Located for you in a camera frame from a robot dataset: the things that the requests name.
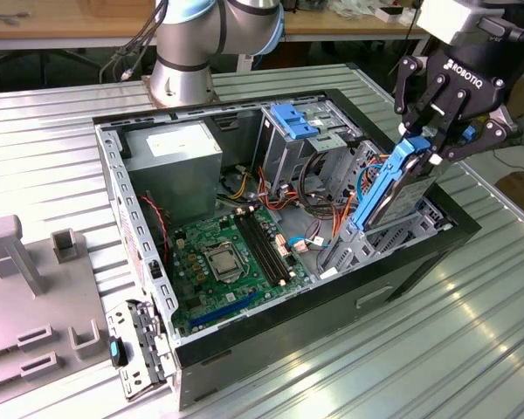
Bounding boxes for grey metal disk bay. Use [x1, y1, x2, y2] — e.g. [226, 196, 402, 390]
[316, 139, 455, 280]

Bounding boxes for black and grey PC case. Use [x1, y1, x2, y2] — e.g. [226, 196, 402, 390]
[91, 88, 484, 411]

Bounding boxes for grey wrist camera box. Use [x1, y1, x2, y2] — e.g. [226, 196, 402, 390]
[417, 0, 484, 45]

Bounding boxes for black RAM slot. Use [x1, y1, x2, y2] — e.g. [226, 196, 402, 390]
[244, 207, 292, 280]
[233, 209, 285, 287]

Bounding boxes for black cable bundle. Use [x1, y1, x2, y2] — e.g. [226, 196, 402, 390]
[299, 150, 333, 210]

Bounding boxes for hard disk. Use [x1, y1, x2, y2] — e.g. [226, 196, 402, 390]
[347, 135, 440, 232]

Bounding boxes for red black fan wire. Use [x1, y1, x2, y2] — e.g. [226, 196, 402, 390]
[139, 194, 172, 265]

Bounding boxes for silver CPU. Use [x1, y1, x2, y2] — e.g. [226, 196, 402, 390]
[211, 252, 241, 278]

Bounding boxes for grey power supply unit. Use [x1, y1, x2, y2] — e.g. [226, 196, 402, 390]
[124, 120, 224, 228]

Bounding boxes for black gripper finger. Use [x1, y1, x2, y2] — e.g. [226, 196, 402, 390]
[425, 89, 520, 167]
[392, 55, 453, 141]

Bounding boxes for grey optical drive cage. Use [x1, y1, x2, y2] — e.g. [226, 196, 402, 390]
[259, 98, 363, 193]

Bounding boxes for blue expansion slot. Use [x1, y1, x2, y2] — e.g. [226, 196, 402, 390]
[188, 291, 259, 329]

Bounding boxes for yellow black power supply wires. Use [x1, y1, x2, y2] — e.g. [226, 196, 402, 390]
[217, 164, 299, 216]

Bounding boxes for light blue wire with connector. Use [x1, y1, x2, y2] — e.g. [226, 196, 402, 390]
[287, 234, 328, 257]

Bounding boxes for blue drive cage latch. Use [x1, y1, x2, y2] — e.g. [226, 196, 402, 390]
[289, 121, 321, 141]
[270, 103, 307, 128]

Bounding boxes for grey parts rack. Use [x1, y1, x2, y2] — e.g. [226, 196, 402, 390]
[0, 215, 110, 394]

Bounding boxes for CPU socket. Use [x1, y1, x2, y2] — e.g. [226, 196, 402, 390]
[200, 243, 251, 285]

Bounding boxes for wooden desk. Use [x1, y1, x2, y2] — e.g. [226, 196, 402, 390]
[0, 0, 433, 52]

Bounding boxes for orange red wire bundle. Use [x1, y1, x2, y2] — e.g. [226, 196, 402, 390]
[327, 191, 362, 239]

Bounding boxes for coloured disk power wire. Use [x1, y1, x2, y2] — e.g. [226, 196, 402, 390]
[361, 163, 383, 187]

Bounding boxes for green motherboard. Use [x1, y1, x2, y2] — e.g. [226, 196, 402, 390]
[168, 204, 314, 333]

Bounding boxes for blue data wire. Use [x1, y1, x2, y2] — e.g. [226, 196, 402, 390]
[356, 159, 385, 210]

